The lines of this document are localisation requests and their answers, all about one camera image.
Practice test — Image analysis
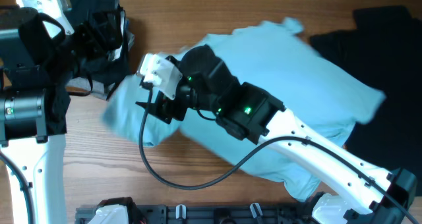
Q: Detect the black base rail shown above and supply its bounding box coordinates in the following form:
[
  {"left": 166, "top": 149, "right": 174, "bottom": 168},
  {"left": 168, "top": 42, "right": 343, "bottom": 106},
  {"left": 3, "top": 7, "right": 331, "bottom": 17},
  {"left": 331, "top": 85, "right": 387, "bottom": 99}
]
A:
[{"left": 75, "top": 197, "right": 330, "bottom": 224}]

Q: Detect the black garment on right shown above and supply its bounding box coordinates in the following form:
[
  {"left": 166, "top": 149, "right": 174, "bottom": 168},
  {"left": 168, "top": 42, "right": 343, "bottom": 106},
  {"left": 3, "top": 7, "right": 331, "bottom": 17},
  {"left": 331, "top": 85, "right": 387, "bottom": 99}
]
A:
[{"left": 310, "top": 5, "right": 421, "bottom": 179}]

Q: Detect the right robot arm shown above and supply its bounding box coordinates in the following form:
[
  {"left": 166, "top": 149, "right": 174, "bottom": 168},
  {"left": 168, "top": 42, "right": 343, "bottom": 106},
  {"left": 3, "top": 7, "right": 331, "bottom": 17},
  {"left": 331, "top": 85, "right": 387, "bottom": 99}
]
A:
[{"left": 136, "top": 45, "right": 417, "bottom": 223}]

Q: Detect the folded grey garment under stack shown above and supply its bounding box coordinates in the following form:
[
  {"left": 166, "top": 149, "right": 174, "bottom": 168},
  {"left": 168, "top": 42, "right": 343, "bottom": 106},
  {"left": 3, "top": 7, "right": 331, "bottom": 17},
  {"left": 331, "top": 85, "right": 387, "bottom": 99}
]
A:
[{"left": 67, "top": 19, "right": 135, "bottom": 100}]

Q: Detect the folded white patterned garment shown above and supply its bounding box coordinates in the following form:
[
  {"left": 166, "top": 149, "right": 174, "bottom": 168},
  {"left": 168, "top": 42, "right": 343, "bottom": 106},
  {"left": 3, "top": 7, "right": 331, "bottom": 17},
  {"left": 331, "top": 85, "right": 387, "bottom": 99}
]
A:
[{"left": 108, "top": 9, "right": 126, "bottom": 61}]

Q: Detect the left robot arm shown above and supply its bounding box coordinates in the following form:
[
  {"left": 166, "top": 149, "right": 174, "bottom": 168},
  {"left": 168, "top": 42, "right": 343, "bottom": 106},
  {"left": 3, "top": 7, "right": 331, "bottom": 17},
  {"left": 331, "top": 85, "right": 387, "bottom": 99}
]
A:
[{"left": 1, "top": 7, "right": 123, "bottom": 223}]

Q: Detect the light blue t-shirt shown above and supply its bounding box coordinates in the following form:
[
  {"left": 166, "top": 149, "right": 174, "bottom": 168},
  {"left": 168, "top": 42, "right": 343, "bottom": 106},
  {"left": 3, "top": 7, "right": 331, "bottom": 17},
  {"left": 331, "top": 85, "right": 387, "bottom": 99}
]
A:
[{"left": 102, "top": 18, "right": 390, "bottom": 208}]

